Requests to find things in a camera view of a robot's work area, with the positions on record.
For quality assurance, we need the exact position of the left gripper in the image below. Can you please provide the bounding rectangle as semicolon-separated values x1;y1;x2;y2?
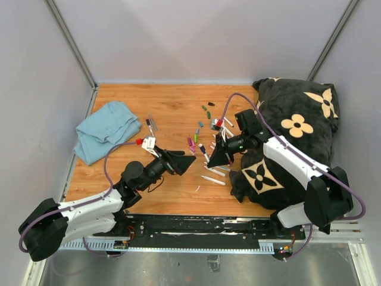
139;145;196;191

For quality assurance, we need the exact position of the light blue cloth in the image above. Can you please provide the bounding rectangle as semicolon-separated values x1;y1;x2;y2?
74;101;142;166

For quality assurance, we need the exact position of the beige cap marker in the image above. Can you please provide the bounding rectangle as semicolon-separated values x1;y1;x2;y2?
201;175;226;186

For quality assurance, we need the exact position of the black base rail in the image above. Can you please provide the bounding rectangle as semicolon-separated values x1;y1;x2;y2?
59;213;364;256

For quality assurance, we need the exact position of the dark blue marker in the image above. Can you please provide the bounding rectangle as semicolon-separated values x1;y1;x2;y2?
146;119;155;136

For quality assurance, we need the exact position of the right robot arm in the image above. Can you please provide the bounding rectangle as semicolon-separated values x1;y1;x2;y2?
207;109;354;238

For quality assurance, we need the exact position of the purple cable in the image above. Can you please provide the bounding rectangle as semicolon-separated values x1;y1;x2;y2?
18;139;140;259
221;92;367;263

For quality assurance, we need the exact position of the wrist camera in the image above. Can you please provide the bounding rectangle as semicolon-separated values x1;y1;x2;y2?
136;136;158;157
210;119;233;138

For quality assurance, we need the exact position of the black floral pillow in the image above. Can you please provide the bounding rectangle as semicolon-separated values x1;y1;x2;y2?
229;77;340;212

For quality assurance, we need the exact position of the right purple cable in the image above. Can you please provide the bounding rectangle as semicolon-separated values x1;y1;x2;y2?
221;92;367;263

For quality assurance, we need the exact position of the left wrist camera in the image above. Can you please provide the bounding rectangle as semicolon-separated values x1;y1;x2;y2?
136;136;158;157

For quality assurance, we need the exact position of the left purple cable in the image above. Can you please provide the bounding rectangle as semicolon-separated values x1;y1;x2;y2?
18;139;140;259

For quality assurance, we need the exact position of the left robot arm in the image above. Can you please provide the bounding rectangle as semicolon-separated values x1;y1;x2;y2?
18;147;196;262

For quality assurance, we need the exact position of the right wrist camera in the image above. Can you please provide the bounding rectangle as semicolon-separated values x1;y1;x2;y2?
210;119;233;138

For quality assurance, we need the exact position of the grey clear pen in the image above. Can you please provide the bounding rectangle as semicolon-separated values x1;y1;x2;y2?
148;113;158;131

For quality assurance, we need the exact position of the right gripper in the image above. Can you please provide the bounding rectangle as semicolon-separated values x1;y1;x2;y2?
207;132;248;167

